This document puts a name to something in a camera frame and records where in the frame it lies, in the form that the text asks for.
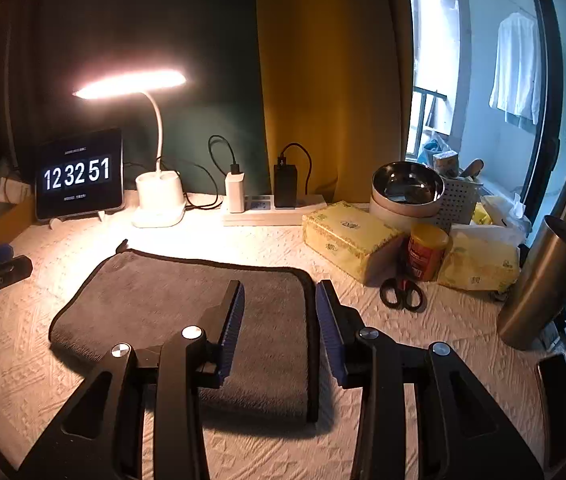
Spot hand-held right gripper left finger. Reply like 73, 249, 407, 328
16, 280, 245, 480

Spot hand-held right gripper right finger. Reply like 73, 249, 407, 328
314, 280, 546, 480

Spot grey towel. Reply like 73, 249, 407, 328
48, 240, 322, 424

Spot cardboard box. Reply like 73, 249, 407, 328
0, 195, 37, 243

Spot black scissors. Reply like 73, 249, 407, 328
379, 274, 429, 314

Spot yellow tissue box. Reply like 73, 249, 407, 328
301, 200, 407, 284

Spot white tablet stand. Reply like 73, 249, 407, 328
48, 209, 110, 231

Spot white embossed table cover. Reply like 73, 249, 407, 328
0, 202, 566, 480

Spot black tablet with clock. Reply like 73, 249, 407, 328
36, 127, 125, 221

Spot white power strip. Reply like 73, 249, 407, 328
222, 193, 328, 227

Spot orange-lidded jar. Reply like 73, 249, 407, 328
406, 223, 452, 282

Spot white round container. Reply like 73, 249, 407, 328
368, 180, 445, 234

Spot white charger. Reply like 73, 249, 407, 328
225, 172, 246, 214

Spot black charger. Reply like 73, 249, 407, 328
273, 162, 297, 209

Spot white desk lamp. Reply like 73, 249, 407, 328
72, 67, 187, 229

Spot yellow tissue pack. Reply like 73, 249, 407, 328
437, 231, 522, 294

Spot steel bowl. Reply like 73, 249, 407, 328
371, 161, 446, 207

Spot grey perforated basket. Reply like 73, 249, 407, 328
432, 175, 484, 234

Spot blue plastic bag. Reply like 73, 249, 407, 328
420, 132, 460, 167

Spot white plastic bag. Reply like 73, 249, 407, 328
482, 191, 534, 247

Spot steel tumbler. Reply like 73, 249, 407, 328
496, 214, 566, 351

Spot black phone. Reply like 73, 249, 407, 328
536, 352, 566, 469

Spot yellow curtain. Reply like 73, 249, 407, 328
254, 0, 412, 206

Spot dark green curtain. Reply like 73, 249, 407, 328
38, 0, 270, 197

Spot white hanging shirt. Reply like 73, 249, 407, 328
488, 12, 544, 126

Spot black lamp cable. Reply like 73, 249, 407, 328
123, 159, 225, 210

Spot black charger cable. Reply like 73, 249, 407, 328
207, 134, 239, 176
280, 142, 314, 196

